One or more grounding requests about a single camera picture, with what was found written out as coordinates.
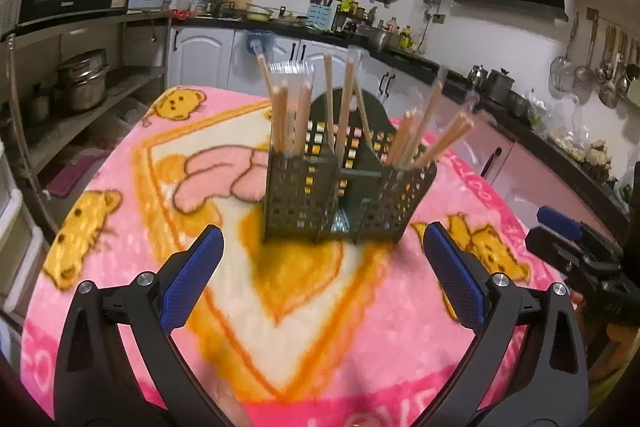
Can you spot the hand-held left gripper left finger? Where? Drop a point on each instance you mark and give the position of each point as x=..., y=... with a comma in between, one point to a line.
x=192, y=279

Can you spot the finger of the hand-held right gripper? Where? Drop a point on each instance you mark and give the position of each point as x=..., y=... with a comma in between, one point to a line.
x=560, y=222
x=560, y=254

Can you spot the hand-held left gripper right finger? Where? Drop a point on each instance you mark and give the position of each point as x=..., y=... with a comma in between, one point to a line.
x=455, y=279

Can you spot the dark green utensil holder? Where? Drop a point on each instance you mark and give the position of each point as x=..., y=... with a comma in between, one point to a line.
x=295, y=192

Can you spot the bunch of wooden chopsticks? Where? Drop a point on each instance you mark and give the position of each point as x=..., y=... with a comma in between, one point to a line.
x=345, y=107

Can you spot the person's right forearm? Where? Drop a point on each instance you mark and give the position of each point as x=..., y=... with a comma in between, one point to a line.
x=612, y=382

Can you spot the row of hanging kitchen utensils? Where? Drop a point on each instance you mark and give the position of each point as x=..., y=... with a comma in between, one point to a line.
x=607, y=92

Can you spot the person's left hand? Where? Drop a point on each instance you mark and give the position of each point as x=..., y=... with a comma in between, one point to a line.
x=230, y=404

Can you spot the pale pink base cabinets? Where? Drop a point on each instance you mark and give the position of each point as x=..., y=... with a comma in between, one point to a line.
x=525, y=177

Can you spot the clear plastic bag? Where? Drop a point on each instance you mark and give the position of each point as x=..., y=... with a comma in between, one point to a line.
x=555, y=127

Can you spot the pink printed blanket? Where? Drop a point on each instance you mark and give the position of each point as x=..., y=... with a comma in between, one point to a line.
x=125, y=187

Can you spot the steel pot with lid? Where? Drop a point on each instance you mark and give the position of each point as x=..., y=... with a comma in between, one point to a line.
x=500, y=89

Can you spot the purple flat box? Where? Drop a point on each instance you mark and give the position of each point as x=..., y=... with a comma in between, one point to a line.
x=77, y=177

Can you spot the steel kettle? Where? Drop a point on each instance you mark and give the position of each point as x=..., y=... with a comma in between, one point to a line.
x=478, y=79

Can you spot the plastic drawer unit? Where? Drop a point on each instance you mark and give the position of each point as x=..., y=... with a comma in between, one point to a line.
x=20, y=237

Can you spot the metal shelf table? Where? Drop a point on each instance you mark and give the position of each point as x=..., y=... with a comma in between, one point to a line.
x=130, y=79

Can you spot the stack of steel basins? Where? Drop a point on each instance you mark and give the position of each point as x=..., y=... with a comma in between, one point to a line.
x=85, y=87

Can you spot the white base cabinets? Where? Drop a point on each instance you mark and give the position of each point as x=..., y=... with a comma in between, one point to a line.
x=210, y=57

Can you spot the group of condiment bottles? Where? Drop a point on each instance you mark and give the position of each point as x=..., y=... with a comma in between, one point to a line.
x=405, y=39

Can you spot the steel cooking pot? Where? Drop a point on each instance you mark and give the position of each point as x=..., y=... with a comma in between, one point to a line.
x=381, y=39

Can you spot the light blue knife block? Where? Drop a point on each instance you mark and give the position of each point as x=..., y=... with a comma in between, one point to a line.
x=320, y=16

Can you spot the wall socket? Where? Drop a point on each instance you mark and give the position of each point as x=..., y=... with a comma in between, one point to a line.
x=439, y=19

